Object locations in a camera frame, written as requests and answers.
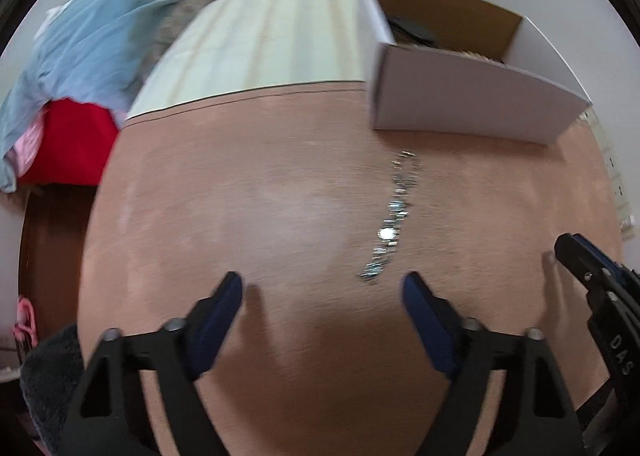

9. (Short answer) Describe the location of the light blue duvet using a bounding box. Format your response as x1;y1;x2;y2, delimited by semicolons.
1;0;183;193

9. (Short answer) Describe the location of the black watch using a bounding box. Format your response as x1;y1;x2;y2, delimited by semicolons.
386;16;439;48

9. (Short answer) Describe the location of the white cardboard box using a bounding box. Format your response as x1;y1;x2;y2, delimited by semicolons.
357;0;591;145

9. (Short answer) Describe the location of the red bed sheet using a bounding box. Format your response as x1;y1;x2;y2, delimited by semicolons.
13;98;119;186

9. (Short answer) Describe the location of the pink object on floor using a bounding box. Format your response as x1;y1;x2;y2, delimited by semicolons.
12;296;38;352

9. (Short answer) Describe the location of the white power strip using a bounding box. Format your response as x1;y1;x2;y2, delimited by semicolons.
580;106;636;240

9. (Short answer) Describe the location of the jeweled silver bracelet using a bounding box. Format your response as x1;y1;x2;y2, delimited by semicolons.
354;149;424;285

